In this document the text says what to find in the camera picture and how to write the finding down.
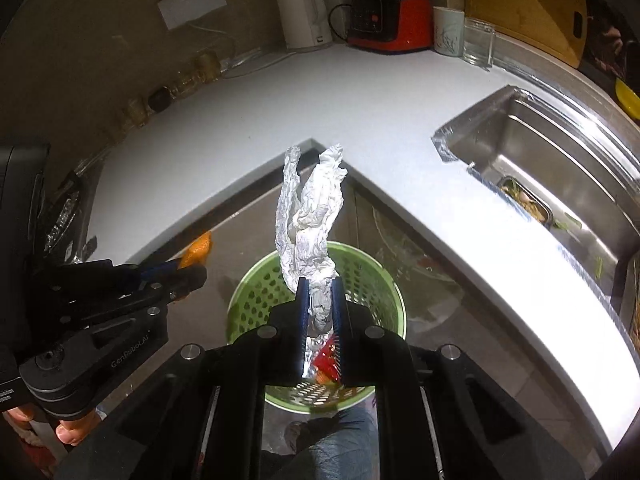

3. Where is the stainless steel sink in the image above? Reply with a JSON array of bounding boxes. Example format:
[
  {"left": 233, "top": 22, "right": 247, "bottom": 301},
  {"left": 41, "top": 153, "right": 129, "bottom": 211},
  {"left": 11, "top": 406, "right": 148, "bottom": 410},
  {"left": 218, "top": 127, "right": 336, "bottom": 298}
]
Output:
[{"left": 432, "top": 85, "right": 640, "bottom": 281}]

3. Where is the person's left hand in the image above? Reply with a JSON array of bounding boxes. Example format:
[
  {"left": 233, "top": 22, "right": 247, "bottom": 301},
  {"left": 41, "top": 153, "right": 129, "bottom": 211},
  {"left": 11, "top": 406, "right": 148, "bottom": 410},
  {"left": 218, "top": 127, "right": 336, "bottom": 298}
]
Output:
[{"left": 0, "top": 402, "right": 101, "bottom": 448}]

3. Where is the black round lid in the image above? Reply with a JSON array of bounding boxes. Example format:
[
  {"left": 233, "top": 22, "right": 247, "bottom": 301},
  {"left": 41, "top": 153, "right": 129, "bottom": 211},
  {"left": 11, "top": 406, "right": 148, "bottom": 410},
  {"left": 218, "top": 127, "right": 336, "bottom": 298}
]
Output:
[{"left": 148, "top": 89, "right": 174, "bottom": 114}]

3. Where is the white printed mug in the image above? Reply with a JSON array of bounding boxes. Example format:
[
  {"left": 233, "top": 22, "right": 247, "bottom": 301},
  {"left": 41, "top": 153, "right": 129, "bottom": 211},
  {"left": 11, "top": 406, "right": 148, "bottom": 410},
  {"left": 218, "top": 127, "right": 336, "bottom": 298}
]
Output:
[{"left": 432, "top": 6, "right": 467, "bottom": 56}]

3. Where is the person's denim leg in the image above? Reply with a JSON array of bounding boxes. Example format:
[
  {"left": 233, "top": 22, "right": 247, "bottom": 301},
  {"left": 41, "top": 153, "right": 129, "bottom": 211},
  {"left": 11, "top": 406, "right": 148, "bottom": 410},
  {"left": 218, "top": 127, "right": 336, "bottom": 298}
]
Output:
[{"left": 260, "top": 405, "right": 378, "bottom": 480}]

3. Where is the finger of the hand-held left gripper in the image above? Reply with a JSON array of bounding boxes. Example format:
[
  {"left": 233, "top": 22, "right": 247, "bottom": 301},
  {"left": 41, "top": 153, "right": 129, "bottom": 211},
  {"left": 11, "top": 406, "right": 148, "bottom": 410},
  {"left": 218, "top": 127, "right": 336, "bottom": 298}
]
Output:
[
  {"left": 47, "top": 257, "right": 183, "bottom": 293},
  {"left": 52, "top": 264, "right": 208, "bottom": 333}
]

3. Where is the metal sink strainer basket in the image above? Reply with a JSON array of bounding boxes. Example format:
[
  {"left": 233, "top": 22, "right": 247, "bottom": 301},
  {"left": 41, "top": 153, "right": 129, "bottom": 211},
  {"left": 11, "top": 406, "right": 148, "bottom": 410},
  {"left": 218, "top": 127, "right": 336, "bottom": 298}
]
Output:
[{"left": 497, "top": 176, "right": 556, "bottom": 226}]

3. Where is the green perforated waste basket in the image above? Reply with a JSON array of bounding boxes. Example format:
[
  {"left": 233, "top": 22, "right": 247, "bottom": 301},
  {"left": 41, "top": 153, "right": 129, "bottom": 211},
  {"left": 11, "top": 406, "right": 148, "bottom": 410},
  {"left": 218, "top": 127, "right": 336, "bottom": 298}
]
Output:
[{"left": 227, "top": 241, "right": 407, "bottom": 415}]

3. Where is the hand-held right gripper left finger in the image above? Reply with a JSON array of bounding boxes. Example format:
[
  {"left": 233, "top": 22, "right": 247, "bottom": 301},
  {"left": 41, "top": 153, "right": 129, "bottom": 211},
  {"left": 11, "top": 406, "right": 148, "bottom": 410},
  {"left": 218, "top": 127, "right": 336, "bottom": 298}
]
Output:
[{"left": 55, "top": 280, "right": 313, "bottom": 480}]

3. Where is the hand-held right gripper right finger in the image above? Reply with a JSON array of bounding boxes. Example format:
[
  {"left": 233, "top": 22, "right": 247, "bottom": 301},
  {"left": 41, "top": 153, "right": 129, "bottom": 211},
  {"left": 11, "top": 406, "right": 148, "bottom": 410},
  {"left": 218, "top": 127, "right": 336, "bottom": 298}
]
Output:
[{"left": 330, "top": 277, "right": 586, "bottom": 480}]

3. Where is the white foil packet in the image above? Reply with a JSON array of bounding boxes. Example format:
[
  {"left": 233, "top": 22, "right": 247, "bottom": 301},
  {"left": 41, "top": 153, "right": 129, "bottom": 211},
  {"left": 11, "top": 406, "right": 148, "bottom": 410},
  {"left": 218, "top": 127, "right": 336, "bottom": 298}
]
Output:
[{"left": 275, "top": 145, "right": 307, "bottom": 293}]

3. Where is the wooden cutting board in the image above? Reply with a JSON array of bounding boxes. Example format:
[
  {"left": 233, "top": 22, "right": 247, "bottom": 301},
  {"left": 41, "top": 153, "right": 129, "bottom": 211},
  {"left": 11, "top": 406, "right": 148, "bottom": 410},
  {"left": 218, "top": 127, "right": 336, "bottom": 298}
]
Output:
[{"left": 465, "top": 0, "right": 588, "bottom": 68}]

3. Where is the small clear glass jar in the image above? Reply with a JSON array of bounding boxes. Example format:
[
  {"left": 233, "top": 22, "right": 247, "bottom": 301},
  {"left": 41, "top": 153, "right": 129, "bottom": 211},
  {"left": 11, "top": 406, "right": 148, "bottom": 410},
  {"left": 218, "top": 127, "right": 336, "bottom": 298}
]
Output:
[
  {"left": 170, "top": 72, "right": 197, "bottom": 99},
  {"left": 120, "top": 97, "right": 149, "bottom": 129}
]

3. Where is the large red wrapper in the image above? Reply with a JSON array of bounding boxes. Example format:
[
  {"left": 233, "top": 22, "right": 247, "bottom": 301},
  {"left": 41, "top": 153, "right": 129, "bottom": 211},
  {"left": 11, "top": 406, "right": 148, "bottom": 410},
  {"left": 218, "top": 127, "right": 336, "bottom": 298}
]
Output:
[{"left": 311, "top": 342, "right": 343, "bottom": 383}]

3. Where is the white electric kettle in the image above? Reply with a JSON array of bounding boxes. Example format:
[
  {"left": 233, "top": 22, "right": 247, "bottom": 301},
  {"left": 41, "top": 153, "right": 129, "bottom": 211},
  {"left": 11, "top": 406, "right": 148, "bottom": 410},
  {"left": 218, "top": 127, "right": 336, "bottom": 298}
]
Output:
[{"left": 274, "top": 0, "right": 333, "bottom": 51}]

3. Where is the black power cable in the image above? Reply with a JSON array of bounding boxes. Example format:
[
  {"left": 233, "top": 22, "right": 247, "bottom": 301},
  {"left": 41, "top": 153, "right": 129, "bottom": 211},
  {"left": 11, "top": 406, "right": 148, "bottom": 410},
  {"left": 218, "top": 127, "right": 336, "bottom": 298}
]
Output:
[{"left": 327, "top": 4, "right": 353, "bottom": 43}]

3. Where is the white wall socket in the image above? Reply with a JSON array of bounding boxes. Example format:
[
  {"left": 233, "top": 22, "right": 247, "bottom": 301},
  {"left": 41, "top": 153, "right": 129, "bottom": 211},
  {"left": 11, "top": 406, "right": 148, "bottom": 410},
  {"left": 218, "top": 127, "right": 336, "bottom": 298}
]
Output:
[{"left": 157, "top": 0, "right": 227, "bottom": 31}]

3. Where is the white power cable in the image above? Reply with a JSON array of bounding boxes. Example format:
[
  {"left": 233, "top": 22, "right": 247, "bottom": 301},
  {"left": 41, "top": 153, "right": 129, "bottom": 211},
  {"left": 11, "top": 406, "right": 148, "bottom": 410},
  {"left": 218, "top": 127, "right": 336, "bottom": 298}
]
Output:
[{"left": 187, "top": 20, "right": 297, "bottom": 79}]

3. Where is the wide orange peel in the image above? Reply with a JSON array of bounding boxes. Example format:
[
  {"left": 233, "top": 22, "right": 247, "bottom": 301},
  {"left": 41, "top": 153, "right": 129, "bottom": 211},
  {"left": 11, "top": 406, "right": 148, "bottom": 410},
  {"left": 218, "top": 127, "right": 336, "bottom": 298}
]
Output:
[{"left": 179, "top": 231, "right": 213, "bottom": 270}]

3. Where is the black and red blender base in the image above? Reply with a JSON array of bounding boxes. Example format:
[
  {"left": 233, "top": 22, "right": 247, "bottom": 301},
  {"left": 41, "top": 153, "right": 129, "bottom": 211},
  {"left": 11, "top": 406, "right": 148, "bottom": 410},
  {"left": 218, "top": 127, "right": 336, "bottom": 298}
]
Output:
[{"left": 346, "top": 0, "right": 433, "bottom": 55}]

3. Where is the yellow plastic object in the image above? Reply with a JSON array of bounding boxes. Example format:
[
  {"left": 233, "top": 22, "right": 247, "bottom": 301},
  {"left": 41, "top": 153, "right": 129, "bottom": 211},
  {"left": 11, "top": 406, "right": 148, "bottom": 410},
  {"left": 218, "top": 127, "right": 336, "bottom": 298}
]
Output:
[{"left": 615, "top": 79, "right": 640, "bottom": 121}]

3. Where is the white tissue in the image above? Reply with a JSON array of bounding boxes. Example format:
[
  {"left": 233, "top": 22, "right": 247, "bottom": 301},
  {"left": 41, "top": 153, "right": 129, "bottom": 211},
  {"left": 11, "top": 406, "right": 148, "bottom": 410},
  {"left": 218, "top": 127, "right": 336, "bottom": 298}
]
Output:
[{"left": 292, "top": 144, "right": 349, "bottom": 333}]

